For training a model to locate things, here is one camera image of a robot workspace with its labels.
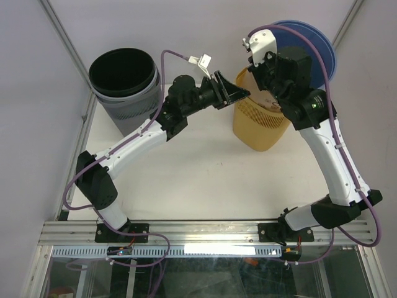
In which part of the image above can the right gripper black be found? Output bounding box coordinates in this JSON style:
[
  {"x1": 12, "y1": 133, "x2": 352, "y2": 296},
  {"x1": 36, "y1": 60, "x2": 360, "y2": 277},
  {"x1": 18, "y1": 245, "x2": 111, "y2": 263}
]
[{"x1": 247, "y1": 48, "x2": 289, "y2": 106}]

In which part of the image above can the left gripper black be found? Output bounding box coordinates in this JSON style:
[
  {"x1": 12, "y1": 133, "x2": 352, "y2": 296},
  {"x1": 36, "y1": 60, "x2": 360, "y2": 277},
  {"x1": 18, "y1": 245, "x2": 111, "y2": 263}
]
[{"x1": 184, "y1": 72, "x2": 251, "y2": 118}]

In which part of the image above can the peach plastic bucket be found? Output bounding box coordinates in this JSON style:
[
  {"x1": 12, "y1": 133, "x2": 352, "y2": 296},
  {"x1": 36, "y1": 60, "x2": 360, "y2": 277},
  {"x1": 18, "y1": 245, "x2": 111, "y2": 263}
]
[{"x1": 249, "y1": 88, "x2": 281, "y2": 113}]

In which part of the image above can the blue plastic bucket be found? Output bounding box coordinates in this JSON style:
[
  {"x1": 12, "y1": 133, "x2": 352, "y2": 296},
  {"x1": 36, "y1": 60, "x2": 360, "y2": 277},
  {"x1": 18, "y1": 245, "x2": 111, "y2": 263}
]
[{"x1": 272, "y1": 20, "x2": 337, "y2": 89}]

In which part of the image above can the yellow mesh waste bin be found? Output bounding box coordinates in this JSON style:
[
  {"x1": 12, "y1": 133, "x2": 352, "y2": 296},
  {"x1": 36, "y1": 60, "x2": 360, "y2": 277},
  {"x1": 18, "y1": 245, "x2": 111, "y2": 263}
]
[{"x1": 233, "y1": 68, "x2": 290, "y2": 151}]

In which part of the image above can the black plastic bin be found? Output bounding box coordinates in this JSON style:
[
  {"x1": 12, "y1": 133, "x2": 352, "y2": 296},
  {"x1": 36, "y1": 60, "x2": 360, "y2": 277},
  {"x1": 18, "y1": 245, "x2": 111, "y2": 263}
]
[{"x1": 89, "y1": 48, "x2": 156, "y2": 97}]

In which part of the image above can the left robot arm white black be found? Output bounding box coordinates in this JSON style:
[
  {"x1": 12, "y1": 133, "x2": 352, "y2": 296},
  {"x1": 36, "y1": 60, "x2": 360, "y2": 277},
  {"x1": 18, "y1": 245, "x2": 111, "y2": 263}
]
[{"x1": 75, "y1": 71, "x2": 250, "y2": 241}]

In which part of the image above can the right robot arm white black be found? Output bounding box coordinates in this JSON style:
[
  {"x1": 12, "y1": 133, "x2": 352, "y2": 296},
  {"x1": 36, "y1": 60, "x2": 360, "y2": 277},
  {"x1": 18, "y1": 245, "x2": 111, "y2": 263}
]
[{"x1": 248, "y1": 47, "x2": 382, "y2": 240}]

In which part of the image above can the grey slotted waste bin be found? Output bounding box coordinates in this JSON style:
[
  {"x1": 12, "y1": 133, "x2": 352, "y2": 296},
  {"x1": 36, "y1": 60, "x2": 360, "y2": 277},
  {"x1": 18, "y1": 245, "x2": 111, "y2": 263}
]
[{"x1": 96, "y1": 75, "x2": 161, "y2": 137}]

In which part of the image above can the light grey inner bin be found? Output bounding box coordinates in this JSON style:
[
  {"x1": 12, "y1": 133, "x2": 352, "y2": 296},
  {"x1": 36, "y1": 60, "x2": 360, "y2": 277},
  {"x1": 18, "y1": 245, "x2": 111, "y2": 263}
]
[{"x1": 91, "y1": 67, "x2": 159, "y2": 103}]

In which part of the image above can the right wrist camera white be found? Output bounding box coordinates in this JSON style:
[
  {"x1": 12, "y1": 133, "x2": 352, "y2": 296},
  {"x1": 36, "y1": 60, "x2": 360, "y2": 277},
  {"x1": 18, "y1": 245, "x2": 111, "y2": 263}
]
[{"x1": 243, "y1": 29, "x2": 277, "y2": 67}]

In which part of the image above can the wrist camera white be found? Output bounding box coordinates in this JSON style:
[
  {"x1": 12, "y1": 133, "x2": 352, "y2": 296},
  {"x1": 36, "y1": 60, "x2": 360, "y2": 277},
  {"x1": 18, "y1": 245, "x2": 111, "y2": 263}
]
[
  {"x1": 188, "y1": 53, "x2": 212, "y2": 78},
  {"x1": 243, "y1": 29, "x2": 277, "y2": 67}
]

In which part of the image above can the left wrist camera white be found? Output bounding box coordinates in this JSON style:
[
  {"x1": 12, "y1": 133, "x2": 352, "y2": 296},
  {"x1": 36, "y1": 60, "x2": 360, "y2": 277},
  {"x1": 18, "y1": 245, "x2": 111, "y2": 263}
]
[{"x1": 188, "y1": 53, "x2": 212, "y2": 78}]

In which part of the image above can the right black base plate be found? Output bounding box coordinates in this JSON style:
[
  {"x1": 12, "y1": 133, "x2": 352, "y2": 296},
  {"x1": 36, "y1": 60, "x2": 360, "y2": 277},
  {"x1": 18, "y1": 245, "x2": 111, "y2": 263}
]
[{"x1": 257, "y1": 222, "x2": 314, "y2": 246}]

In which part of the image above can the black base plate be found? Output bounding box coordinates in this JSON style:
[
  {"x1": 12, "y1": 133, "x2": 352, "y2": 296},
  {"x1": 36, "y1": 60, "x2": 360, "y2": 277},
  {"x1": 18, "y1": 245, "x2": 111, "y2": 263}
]
[
  {"x1": 94, "y1": 222, "x2": 150, "y2": 244},
  {"x1": 257, "y1": 222, "x2": 314, "y2": 246}
]

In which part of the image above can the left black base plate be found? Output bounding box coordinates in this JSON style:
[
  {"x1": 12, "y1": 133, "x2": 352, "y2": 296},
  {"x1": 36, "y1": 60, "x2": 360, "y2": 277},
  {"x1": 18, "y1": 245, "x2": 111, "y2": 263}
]
[{"x1": 94, "y1": 222, "x2": 150, "y2": 244}]

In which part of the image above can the aluminium mounting rail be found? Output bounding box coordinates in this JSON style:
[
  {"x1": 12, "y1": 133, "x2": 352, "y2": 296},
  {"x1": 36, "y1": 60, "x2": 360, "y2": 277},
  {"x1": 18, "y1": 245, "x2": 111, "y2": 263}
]
[{"x1": 38, "y1": 219, "x2": 373, "y2": 248}]

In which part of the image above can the white slotted cable duct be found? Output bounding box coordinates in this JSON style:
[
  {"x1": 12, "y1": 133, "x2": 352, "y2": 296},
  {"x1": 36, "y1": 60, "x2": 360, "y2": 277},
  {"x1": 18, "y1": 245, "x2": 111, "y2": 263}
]
[{"x1": 52, "y1": 243, "x2": 282, "y2": 259}]

